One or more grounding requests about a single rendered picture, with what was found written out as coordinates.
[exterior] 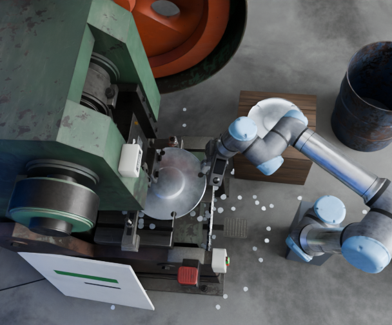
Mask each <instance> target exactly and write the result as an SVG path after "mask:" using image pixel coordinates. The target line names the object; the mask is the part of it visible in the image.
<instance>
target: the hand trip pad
mask: <svg viewBox="0 0 392 325"><path fill-rule="evenodd" d="M197 277H198V270H197V268H196V267H191V266H181V267H179V269H178V272H177V282H178V283H179V284H188V285H194V284H196V283H197Z"/></svg>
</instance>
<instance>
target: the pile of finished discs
mask: <svg viewBox="0 0 392 325"><path fill-rule="evenodd" d="M289 110H298V111H300V112H301V110H300V108H299V107H298V106H295V105H294V104H293V103H292V102H291V101H289V100H286V99H282V98H269V99H265V100H262V101H260V102H258V103H257V104H256V106H254V107H253V108H252V109H251V110H250V112H249V114H248V117H249V118H250V119H252V120H253V121H254V122H255V124H256V126H257V135H258V136H259V137H261V138H263V137H264V136H265V135H266V134H267V133H268V132H269V131H270V130H271V129H272V128H273V127H274V126H275V125H276V123H277V122H278V121H279V119H280V118H281V117H282V116H284V115H285V114H286V113H287V112H288V111H289ZM301 113H302V112H301Z"/></svg>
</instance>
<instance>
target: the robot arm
mask: <svg viewBox="0 0 392 325"><path fill-rule="evenodd" d="M307 124H308V120H307V118H306V117H305V116H304V115H303V113H301V112H300V111H298V110H289V111H288V112H287V113H286V114H285V115H284V116H282V117H281V118H280V119H279V121H278V122H277V123H276V125H275V126H274V127H273V128H272V129H271V130H270V131H269V132H268V133H267V134H266V135H265V136H264V137H263V138H261V137H259V136H258V135H257V126H256V124H255V122H254V121H253V120H252V119H250V118H249V117H239V118H238V119H236V120H235V121H234V122H232V123H231V124H230V126H229V128H228V129H227V130H226V131H225V132H224V133H221V134H220V138H219V139H218V140H217V139H215V140H213V139H210V140H209V141H208V143H207V144H206V147H205V156H204V158H203V160H202V161H201V172H202V173H204V174H207V175H208V180H207V184H209V185H212V186H218V187H220V186H221V183H222V178H223V176H224V171H225V169H226V167H228V159H229V158H230V157H232V156H234V155H235V154H236V153H237V152H238V151H239V152H240V153H242V154H243V155H244V156H245V157H246V158H247V159H248V160H249V161H250V162H251V163H252V164H253V165H254V166H256V168H258V169H259V170H260V171H261V172H262V173H263V174H264V175H271V174H272V173H273V172H275V171H276V170H277V169H278V168H279V167H280V165H281V164H282V163H283V161H284V160H283V158H282V157H281V153H282V152H283V151H284V150H285V149H286V148H287V147H288V146H289V145H291V146H292V147H294V148H295V149H297V150H298V151H299V152H300V153H302V154H304V155H305V156H306V157H307V158H309V159H310V160H312V161H313V162H314V163H316V164H317V165H319V166H320V167H321V168H322V169H324V170H325V171H327V172H328V173H329V174H331V175H332V176H334V178H336V179H337V180H339V181H340V182H341V183H343V184H344V185H346V186H347V187H348V188H349V189H351V190H353V191H354V192H355V193H356V194H358V195H359V196H361V197H362V198H363V200H364V204H365V205H367V206H368V207H370V210H369V211H368V213H367V214H366V215H365V217H364V218H363V219H362V220H361V221H360V222H352V223H350V224H348V225H347V226H345V227H344V228H339V224H340V222H342V221H343V220H344V217H345V214H346V209H345V206H344V204H343V203H342V201H341V200H340V199H338V198H336V197H334V196H332V195H325V196H322V197H320V198H319V199H317V200H316V201H315V203H314V205H313V207H311V208H310V209H308V210H307V211H306V212H305V214H304V216H303V218H302V220H301V221H300V222H299V223H298V225H297V226H296V227H295V229H294V230H293V231H292V232H291V233H290V234H289V235H288V237H287V239H286V244H287V245H288V246H289V248H290V249H291V250H292V251H294V252H295V253H296V254H297V255H298V256H299V257H300V258H301V259H303V260H305V261H306V262H309V261H310V260H311V259H312V257H313V256H319V255H322V254H324V253H332V254H337V255H343V257H344V258H345V259H346V260H347V261H348V262H349V263H350V264H352V265H353V266H354V267H356V268H358V269H361V270H362V271H364V272H368V273H378V272H380V271H382V270H383V269H384V267H385V266H387V265H388V264H389V262H390V260H391V258H392V182H391V181H390V180H389V179H387V178H380V177H378V176H376V175H375V174H374V173H372V172H371V171H369V170H368V169H367V168H365V167H363V166H362V165H361V164H359V163H358V162H356V161H355V160H354V159H352V158H351V157H350V156H348V155H346V154H345V153H344V152H342V151H341V150H339V149H338V148H337V147H335V146H333V145H332V144H331V143H329V142H328V141H327V140H325V139H324V138H322V137H321V136H320V135H318V134H317V133H315V132H314V131H313V130H311V129H309V128H308V127H307ZM206 155H207V157H206Z"/></svg>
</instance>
